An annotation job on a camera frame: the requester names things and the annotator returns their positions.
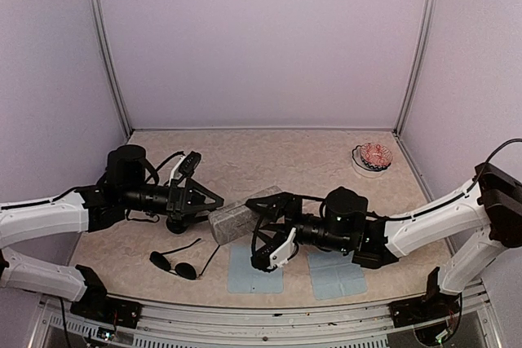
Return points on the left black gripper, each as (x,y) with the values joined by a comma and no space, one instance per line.
(179,199)

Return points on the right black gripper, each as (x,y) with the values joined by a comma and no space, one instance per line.
(284,206)

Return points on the grey glasses case green lining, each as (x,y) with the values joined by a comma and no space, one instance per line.
(236,220)

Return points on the blue cleaning cloth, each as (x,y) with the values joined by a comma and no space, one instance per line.
(334,275)
(244,279)

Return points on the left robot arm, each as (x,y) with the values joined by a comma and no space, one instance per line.
(129,183)

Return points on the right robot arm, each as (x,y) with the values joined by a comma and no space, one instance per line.
(489,204)

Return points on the black round sunglasses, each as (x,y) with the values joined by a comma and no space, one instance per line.
(183,270)

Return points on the black oval glasses case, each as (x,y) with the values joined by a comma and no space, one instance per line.
(178,227)

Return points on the red patterned bowl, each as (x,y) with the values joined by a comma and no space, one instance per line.
(371,160)

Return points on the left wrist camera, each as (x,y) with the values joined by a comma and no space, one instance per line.
(184,168)

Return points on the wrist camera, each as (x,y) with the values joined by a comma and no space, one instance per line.
(184,168)
(276,252)

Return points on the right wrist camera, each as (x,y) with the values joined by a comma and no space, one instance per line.
(276,252)

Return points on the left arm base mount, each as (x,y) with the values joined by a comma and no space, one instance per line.
(106,309)

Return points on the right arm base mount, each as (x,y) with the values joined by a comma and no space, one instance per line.
(433,304)

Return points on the aluminium front rail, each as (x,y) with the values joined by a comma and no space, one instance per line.
(370,324)

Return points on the right aluminium corner post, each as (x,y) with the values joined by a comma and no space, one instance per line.
(428,12)

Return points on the aluminium corner post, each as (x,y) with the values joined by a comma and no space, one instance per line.
(428,12)
(109,68)

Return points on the left aluminium corner post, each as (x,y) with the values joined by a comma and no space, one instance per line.
(109,68)

